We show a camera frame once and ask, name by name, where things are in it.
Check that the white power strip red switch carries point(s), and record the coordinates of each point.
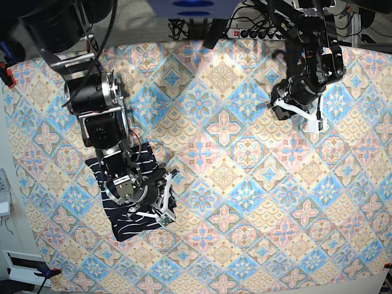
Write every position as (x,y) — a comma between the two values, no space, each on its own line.
(258,34)

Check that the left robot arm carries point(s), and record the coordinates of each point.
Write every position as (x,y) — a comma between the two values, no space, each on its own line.
(314,33)

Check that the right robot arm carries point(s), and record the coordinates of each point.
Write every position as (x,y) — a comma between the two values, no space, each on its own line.
(62,33)

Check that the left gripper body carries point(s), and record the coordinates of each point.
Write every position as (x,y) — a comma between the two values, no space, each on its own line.
(299,92)

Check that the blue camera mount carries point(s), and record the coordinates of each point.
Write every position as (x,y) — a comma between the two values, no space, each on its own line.
(170,9)

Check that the white box on floor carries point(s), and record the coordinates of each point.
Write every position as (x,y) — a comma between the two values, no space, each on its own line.
(24,266)

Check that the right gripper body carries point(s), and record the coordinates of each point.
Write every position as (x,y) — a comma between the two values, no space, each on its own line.
(129,190)

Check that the red black clamp left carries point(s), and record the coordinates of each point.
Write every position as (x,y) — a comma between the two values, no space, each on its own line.
(6,76)

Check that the patterned colourful tablecloth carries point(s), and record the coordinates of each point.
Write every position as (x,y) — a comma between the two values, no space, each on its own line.
(262,204)

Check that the navy white striped T-shirt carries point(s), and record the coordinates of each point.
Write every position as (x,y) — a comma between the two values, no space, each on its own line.
(124,221)

